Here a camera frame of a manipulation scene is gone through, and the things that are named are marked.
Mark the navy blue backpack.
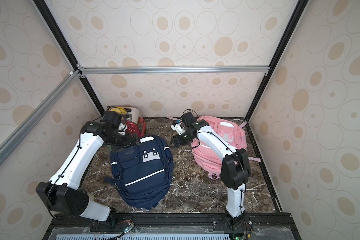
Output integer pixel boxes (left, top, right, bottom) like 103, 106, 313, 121
104, 136, 174, 210

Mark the pink backpack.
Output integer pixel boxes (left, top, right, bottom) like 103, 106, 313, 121
167, 115, 262, 180

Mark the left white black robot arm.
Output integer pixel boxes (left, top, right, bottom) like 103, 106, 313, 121
36, 121, 139, 227

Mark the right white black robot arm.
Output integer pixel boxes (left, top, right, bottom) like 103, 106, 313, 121
170, 117, 251, 229

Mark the red dotted toaster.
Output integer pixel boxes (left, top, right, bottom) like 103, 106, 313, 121
107, 106, 147, 138

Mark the yellow toast slice rear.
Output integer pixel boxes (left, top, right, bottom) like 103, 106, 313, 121
108, 107, 128, 115

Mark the small green circuit board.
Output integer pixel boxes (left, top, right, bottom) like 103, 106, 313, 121
123, 223, 135, 235

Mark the left diagonal aluminium bar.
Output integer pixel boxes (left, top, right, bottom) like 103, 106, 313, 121
0, 70, 80, 166

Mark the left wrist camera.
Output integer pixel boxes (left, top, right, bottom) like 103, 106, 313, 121
101, 111, 122, 128

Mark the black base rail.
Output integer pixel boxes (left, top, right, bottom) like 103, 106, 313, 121
43, 213, 301, 240

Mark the horizontal aluminium frame bar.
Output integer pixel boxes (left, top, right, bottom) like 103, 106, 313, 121
79, 66, 270, 75

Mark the black left corner post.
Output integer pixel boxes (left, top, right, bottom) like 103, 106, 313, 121
33, 0, 105, 115

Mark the black corner post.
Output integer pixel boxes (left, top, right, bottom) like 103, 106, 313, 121
33, 0, 105, 115
245, 0, 309, 121

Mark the black right corner post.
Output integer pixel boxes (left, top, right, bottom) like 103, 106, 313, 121
245, 0, 309, 121

